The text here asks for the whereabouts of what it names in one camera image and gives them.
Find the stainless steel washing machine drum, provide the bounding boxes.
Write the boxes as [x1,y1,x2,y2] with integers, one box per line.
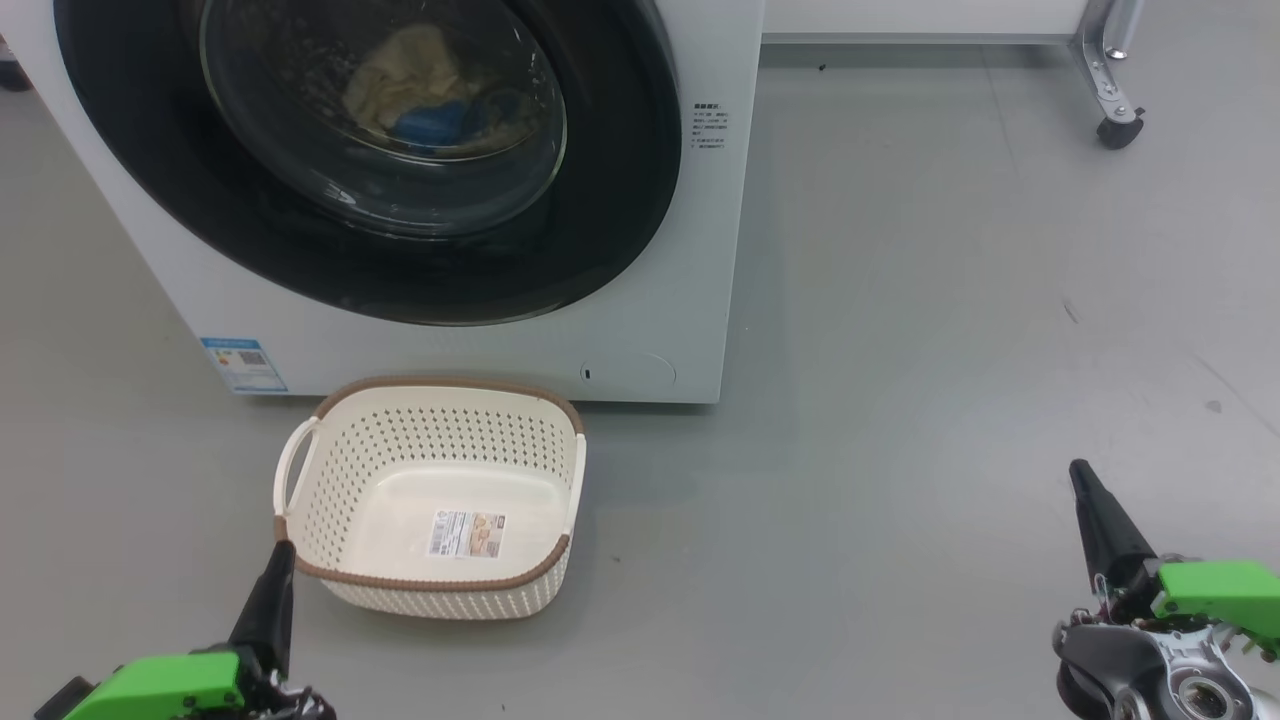
[198,0,569,239]

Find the cream bear print garment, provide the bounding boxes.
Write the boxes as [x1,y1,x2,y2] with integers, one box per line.
[343,24,464,137]

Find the blue energy label sticker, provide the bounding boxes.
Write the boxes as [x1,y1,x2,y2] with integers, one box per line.
[199,336,289,395]

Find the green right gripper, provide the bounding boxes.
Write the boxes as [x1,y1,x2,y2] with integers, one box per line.
[1068,459,1280,653]

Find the cream perforated laundry basket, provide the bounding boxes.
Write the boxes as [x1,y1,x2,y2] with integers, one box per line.
[273,376,588,622]

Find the washing machine door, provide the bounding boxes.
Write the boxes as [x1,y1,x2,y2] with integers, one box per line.
[54,0,684,327]

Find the white front-load washing machine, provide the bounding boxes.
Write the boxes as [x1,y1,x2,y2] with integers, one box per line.
[0,0,767,405]

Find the basket product label sticker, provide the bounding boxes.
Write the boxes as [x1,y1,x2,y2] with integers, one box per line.
[427,510,508,560]

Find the cream garment with blue part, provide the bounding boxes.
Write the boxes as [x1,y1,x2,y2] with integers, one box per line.
[390,88,527,152]

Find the round filter cover flap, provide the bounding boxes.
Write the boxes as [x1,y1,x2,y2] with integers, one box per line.
[579,349,678,394]

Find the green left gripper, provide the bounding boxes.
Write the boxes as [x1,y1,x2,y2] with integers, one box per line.
[60,540,301,720]

